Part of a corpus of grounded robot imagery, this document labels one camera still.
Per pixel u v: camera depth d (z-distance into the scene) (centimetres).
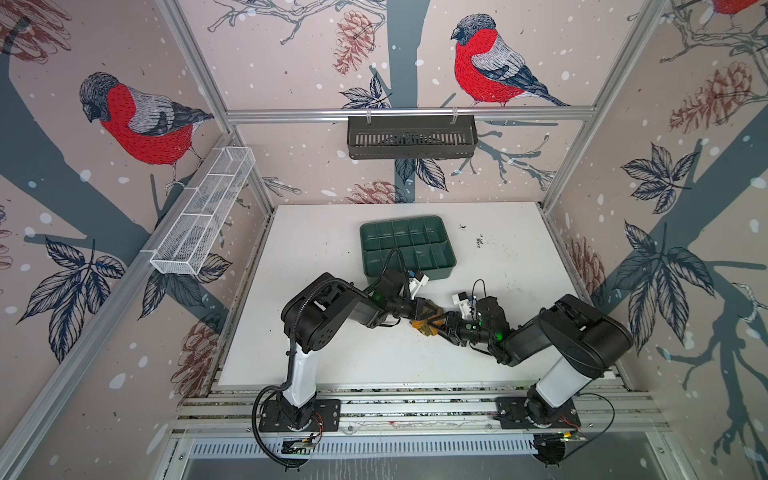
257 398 70
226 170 90
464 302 86
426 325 85
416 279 87
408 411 76
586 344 46
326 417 73
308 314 53
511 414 73
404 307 82
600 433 70
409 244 101
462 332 79
